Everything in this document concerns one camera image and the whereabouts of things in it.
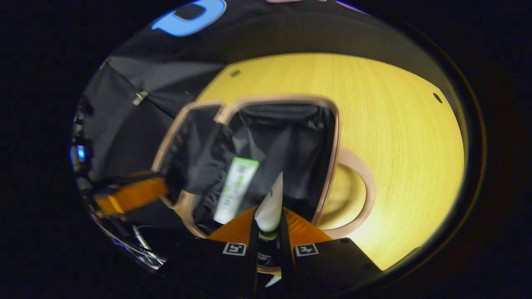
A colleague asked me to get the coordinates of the pink suitcase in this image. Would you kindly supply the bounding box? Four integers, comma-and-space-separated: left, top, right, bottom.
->
152, 95, 377, 275

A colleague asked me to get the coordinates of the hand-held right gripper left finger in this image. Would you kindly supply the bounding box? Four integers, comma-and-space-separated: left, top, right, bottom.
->
162, 208, 260, 299

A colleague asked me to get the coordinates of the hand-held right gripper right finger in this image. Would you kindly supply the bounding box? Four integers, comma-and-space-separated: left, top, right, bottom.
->
278, 208, 383, 299

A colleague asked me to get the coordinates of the green white skin care tube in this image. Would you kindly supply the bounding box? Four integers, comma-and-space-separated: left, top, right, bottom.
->
213, 157, 260, 225

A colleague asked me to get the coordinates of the black backdrop cloth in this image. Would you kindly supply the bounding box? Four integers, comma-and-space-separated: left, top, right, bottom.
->
73, 0, 456, 233

